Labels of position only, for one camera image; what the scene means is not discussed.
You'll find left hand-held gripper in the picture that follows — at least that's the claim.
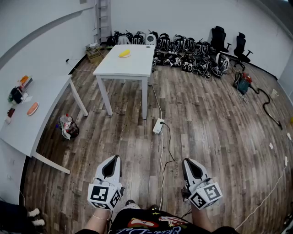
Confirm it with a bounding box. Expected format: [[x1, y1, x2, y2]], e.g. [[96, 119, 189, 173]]
[[87, 155, 125, 210]]

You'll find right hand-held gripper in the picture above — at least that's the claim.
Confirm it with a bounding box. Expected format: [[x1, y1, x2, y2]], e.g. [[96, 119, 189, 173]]
[[181, 158, 223, 211]]

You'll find person's left forearm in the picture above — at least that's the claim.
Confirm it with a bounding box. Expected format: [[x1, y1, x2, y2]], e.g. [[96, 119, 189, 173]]
[[85, 207, 113, 234]]

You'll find person's right forearm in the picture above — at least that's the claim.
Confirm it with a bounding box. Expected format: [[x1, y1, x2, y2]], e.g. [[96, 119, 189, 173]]
[[191, 204, 217, 232]]

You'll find person's left shoe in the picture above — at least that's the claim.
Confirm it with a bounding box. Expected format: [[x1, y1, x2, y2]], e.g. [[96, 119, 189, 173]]
[[125, 199, 141, 210]]

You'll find black trash bin with litter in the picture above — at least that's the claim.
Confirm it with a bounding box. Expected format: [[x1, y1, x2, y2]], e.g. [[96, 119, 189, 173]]
[[55, 113, 80, 140]]

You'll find short white power strip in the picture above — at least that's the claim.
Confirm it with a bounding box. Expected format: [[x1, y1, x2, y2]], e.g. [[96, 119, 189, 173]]
[[152, 117, 165, 135]]

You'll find person's black printed shirt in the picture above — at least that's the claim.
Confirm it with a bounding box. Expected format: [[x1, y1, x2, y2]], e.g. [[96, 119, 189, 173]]
[[75, 207, 240, 234]]

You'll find long white table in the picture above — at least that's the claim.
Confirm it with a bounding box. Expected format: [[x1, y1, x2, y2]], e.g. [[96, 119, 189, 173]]
[[0, 74, 89, 175]]

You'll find orange toy sausage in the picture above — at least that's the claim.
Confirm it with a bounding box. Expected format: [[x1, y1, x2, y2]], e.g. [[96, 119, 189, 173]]
[[27, 102, 38, 115]]

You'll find red green power tool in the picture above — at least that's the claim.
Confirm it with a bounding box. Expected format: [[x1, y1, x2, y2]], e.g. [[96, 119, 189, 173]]
[[232, 71, 253, 96]]

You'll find pile of black devices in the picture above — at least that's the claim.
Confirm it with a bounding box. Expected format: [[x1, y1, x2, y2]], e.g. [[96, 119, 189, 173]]
[[152, 51, 224, 82]]

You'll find small white table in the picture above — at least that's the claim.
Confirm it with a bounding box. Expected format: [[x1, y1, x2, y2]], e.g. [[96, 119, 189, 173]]
[[92, 44, 157, 120]]

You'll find brown cardboard box stack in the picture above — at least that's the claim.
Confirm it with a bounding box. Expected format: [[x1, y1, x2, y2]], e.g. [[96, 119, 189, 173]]
[[85, 46, 105, 65]]

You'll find white headset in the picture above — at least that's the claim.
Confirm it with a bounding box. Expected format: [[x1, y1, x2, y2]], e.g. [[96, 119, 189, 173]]
[[215, 52, 231, 72]]

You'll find clear storage box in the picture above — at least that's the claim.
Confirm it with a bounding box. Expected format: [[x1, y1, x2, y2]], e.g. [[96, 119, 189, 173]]
[[19, 77, 34, 92]]

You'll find small black bag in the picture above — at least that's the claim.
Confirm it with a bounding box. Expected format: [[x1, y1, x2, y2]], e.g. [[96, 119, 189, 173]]
[[10, 86, 24, 105]]

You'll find black and green backpack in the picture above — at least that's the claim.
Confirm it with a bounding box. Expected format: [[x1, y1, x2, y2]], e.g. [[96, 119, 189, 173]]
[[105, 35, 117, 50]]

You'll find row of black striped backpacks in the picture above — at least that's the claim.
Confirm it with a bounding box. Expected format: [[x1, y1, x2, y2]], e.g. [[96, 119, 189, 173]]
[[130, 31, 212, 57]]

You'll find black office chair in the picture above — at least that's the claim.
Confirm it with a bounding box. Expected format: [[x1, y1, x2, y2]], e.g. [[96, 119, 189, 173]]
[[233, 32, 254, 72], [210, 25, 232, 54]]

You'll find white dome backpack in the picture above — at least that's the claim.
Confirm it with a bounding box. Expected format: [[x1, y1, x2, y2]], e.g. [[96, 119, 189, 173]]
[[145, 33, 157, 47]]

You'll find grey metal ladder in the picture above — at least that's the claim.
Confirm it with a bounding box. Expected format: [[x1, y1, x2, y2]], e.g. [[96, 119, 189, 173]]
[[92, 0, 113, 44]]

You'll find thin white cable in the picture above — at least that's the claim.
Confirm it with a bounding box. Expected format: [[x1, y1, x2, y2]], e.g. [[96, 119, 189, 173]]
[[158, 129, 166, 210]]

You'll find black power cable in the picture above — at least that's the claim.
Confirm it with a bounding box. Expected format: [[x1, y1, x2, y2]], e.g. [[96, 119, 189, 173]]
[[161, 122, 177, 176]]

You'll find long white floor cable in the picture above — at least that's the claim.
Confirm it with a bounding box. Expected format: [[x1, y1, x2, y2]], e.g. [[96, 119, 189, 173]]
[[235, 133, 293, 231]]

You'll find white power cable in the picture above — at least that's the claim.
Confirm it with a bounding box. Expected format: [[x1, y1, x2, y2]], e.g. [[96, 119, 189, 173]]
[[151, 84, 163, 120]]

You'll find black vacuum hose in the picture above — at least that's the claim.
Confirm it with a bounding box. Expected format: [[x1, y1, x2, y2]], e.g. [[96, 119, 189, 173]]
[[251, 86, 284, 131]]

